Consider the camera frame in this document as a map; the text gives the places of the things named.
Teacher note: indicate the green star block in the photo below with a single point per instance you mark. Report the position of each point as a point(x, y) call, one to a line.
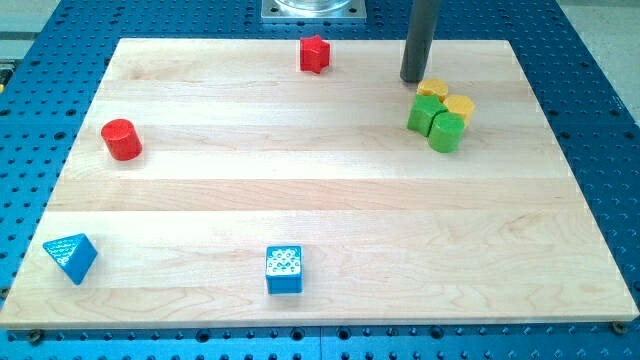
point(423, 112)

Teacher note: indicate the red star block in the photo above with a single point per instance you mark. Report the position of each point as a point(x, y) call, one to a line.
point(314, 54)

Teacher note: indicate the light wooden board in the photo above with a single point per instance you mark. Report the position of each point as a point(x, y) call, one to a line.
point(242, 151)

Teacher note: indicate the blue cube block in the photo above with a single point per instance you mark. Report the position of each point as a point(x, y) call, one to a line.
point(284, 269)

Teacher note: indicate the green cylinder block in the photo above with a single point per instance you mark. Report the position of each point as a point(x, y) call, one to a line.
point(446, 132)

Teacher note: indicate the yellow heart block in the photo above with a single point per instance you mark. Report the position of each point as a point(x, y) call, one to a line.
point(433, 86)

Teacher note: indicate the yellow hexagon block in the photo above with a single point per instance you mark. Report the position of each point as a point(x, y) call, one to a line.
point(460, 105)

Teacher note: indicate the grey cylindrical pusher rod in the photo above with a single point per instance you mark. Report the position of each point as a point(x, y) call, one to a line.
point(422, 25)

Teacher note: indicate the red cylinder block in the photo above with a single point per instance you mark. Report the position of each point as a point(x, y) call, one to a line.
point(121, 139)

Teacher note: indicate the blue triangle block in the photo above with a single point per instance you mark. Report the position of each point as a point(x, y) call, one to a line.
point(73, 254)

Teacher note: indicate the blue perforated metal table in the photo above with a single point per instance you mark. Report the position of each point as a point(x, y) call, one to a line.
point(52, 88)

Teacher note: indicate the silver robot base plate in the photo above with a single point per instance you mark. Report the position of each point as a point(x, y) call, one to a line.
point(313, 11)

